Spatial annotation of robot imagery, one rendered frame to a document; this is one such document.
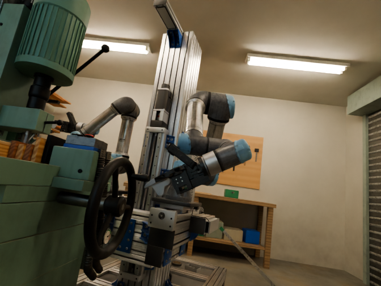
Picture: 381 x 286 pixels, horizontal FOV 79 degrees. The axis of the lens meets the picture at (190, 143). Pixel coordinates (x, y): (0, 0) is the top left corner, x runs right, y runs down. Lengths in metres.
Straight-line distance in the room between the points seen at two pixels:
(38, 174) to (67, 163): 0.09
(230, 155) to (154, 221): 0.61
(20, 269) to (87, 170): 0.29
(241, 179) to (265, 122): 1.10
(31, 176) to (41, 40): 0.45
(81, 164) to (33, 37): 0.44
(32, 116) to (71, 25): 0.33
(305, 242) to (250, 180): 1.29
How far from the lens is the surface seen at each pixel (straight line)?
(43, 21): 0.97
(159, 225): 1.20
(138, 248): 1.40
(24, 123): 0.90
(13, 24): 1.05
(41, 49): 0.92
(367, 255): 4.18
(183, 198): 1.29
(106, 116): 1.66
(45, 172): 0.75
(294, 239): 4.38
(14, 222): 0.72
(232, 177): 4.07
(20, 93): 1.02
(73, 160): 0.77
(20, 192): 0.70
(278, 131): 4.39
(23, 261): 0.79
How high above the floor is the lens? 0.89
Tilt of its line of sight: 11 degrees up
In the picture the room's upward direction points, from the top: 8 degrees clockwise
